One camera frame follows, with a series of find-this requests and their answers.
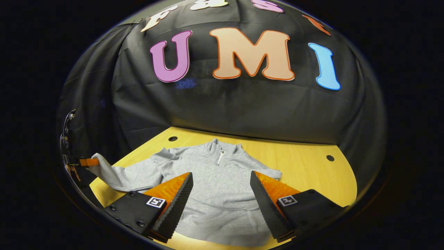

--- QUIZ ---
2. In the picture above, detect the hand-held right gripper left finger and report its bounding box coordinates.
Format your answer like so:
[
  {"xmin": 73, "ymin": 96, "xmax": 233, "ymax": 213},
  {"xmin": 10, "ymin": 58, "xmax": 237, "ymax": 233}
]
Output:
[{"xmin": 103, "ymin": 172, "xmax": 194, "ymax": 243}]

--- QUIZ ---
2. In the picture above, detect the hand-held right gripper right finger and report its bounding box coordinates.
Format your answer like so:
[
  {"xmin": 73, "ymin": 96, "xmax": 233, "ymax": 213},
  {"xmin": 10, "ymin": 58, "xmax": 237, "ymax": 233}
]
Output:
[{"xmin": 250, "ymin": 170, "xmax": 349, "ymax": 243}]

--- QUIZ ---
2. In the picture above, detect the grey zip-neck sweatshirt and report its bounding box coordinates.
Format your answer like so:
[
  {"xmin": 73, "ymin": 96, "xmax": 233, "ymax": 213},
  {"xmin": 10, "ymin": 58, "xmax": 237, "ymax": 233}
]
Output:
[{"xmin": 86, "ymin": 138, "xmax": 282, "ymax": 248}]

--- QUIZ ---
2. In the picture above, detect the black backdrop cloth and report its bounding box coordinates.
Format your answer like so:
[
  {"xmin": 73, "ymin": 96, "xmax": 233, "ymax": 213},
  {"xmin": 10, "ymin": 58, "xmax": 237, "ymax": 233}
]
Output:
[{"xmin": 57, "ymin": 0, "xmax": 387, "ymax": 181}]

